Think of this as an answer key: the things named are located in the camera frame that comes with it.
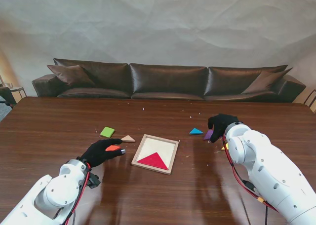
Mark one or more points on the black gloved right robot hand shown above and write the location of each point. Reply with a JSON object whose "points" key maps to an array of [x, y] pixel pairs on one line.
{"points": [[222, 123]]}

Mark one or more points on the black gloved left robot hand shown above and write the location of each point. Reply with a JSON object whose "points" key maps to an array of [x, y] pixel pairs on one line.
{"points": [[97, 152]]}

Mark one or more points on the orange parallelogram piece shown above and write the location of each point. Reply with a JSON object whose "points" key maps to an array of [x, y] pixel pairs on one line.
{"points": [[113, 148]]}

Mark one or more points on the purple triangle piece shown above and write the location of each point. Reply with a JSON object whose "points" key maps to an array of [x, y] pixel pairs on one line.
{"points": [[208, 135]]}

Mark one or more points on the large yellow triangle piece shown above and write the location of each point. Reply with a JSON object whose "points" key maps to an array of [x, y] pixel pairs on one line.
{"points": [[224, 148]]}

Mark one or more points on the small beige triangle piece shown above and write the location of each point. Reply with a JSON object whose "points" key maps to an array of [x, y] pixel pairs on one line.
{"points": [[129, 139]]}

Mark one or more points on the large red triangle piece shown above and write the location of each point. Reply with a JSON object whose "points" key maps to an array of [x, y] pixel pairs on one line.
{"points": [[154, 161]]}

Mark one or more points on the square wooden tangram tray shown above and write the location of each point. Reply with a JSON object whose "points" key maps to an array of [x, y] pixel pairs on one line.
{"points": [[158, 146]]}

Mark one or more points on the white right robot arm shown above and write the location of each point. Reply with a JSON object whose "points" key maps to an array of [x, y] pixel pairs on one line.
{"points": [[266, 170]]}

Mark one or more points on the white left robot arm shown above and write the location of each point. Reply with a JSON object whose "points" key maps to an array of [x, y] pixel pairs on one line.
{"points": [[47, 198]]}

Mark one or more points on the green square piece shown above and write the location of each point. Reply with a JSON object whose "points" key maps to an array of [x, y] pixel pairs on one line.
{"points": [[107, 132]]}

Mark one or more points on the small blue triangle piece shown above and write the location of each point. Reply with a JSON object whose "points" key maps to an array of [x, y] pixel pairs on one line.
{"points": [[195, 131]]}

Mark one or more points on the brown sofa cushion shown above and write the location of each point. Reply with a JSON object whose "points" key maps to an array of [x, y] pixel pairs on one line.
{"points": [[265, 83], [71, 75]]}

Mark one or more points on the brown leather sofa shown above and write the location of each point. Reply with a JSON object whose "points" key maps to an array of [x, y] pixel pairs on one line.
{"points": [[168, 82]]}

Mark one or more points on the side table with metal legs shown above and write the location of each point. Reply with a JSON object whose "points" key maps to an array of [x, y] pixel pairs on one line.
{"points": [[14, 91]]}

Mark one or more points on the dark metal chair frame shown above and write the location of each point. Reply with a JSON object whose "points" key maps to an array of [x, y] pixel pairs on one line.
{"points": [[309, 100]]}

